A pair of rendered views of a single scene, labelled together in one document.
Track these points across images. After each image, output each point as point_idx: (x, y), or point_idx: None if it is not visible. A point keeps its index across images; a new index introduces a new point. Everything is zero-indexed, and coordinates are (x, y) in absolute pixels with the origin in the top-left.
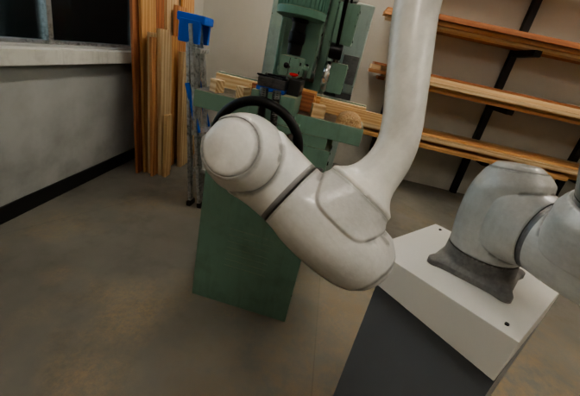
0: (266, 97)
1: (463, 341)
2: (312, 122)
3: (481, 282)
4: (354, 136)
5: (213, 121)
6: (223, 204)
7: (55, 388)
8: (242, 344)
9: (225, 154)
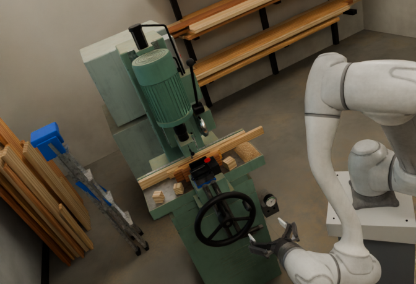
0: (208, 189)
1: (395, 237)
2: (233, 173)
3: (382, 204)
4: (260, 161)
5: (195, 229)
6: (208, 251)
7: None
8: None
9: None
